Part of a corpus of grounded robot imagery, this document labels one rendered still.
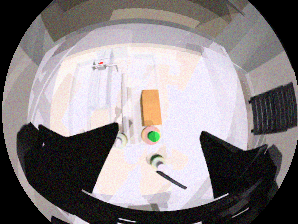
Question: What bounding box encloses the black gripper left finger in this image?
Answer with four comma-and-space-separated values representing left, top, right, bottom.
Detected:
39, 123, 118, 193

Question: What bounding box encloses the dark grey thin bar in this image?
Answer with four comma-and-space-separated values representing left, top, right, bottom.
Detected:
157, 172, 186, 189

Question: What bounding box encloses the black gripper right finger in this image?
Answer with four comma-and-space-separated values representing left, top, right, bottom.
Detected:
200, 131, 269, 198

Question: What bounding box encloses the brown cardboard box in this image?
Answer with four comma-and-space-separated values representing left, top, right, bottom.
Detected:
141, 89, 162, 127

